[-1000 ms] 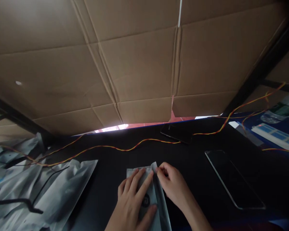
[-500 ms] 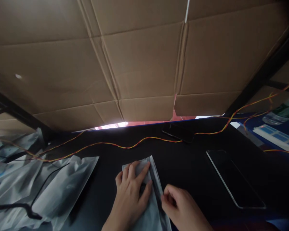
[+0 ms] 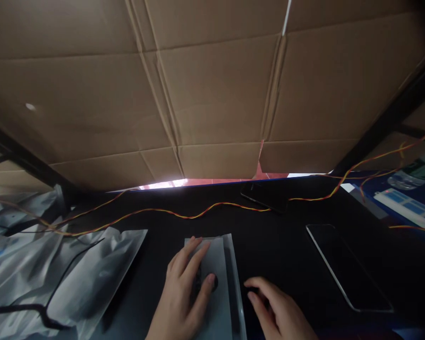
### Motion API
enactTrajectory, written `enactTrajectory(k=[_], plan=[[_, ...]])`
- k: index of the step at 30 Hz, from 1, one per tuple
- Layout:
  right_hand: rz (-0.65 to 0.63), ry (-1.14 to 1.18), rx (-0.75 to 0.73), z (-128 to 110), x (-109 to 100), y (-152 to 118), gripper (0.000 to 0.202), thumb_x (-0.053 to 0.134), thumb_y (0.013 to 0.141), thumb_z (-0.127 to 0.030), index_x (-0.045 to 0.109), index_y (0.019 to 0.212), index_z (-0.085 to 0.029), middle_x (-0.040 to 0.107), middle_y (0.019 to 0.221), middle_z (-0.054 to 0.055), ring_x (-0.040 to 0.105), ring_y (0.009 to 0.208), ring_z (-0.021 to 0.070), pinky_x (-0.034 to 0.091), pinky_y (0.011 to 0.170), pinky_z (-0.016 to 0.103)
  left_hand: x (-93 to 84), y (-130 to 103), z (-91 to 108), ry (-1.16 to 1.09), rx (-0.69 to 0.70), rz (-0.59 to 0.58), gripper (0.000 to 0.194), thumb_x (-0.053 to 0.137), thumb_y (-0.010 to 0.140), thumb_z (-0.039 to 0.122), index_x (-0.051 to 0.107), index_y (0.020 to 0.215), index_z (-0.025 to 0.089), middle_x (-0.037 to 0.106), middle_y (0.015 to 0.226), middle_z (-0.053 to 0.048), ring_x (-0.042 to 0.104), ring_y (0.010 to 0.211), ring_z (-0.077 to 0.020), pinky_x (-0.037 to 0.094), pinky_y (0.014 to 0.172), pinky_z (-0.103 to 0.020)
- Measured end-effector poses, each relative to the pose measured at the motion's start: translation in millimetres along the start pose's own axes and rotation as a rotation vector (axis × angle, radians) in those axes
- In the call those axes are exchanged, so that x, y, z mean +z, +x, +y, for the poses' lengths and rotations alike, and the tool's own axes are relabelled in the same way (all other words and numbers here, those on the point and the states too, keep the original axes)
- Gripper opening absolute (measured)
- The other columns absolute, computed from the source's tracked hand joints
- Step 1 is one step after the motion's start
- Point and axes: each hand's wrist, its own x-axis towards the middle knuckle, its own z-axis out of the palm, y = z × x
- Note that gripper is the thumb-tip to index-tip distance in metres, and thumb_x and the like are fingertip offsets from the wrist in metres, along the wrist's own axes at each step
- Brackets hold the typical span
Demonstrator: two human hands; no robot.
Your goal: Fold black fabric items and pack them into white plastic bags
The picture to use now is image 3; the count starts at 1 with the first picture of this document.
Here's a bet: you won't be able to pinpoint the person's right hand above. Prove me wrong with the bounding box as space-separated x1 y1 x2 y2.
243 276 318 340

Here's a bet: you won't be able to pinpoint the person's left hand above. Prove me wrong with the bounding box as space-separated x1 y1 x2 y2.
148 236 217 335

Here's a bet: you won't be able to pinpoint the person's right thumb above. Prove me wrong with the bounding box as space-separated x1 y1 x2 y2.
246 292 274 332

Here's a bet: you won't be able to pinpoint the person's left thumb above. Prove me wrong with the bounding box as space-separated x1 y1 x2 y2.
195 273 217 316

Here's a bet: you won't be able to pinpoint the person's left index finger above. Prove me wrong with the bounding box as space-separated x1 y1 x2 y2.
190 241 212 275

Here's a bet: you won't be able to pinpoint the person's left fingers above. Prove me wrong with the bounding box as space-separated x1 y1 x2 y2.
167 246 190 288

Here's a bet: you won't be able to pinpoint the person's left middle finger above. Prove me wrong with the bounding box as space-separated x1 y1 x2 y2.
181 236 204 272

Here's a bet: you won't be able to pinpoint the person's right index finger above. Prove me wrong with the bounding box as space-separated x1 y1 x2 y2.
243 276 282 295

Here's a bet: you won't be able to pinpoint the small black part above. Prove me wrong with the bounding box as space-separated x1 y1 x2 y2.
194 263 219 294

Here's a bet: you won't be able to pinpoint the narrow grey foil bag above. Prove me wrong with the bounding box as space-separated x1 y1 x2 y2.
184 232 248 340

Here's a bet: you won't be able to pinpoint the black table mat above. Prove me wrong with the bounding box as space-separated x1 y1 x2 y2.
56 173 425 340

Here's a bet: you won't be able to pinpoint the silver foil bag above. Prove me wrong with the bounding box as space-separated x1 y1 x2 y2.
46 228 149 330
0 226 125 338

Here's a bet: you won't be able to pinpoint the silver rimmed black smartphone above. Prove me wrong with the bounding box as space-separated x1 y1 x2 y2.
306 223 395 314

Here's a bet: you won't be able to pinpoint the white blue power strip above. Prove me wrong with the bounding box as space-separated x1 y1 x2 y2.
373 188 425 237

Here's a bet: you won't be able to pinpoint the heap of silver foil bags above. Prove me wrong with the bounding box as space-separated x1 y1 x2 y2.
0 184 75 255

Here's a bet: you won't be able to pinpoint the large brown cardboard sheet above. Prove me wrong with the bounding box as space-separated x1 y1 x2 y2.
0 0 288 189
260 0 425 177

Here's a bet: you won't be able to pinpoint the clear plastic water bottle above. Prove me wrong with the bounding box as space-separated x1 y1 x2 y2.
387 147 425 191

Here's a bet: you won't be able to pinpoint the long red yellow twisted cable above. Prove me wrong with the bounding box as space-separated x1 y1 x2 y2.
39 129 425 237

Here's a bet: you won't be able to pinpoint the thin black cable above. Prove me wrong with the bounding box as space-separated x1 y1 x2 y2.
45 238 106 314

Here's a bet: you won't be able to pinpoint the thick black braided cable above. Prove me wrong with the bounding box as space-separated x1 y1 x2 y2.
0 303 72 331

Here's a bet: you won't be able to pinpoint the short red yellow twisted cable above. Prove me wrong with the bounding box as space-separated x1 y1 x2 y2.
389 225 425 236

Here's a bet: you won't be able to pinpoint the black metal frame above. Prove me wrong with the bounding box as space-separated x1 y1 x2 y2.
0 119 79 200
334 48 425 174

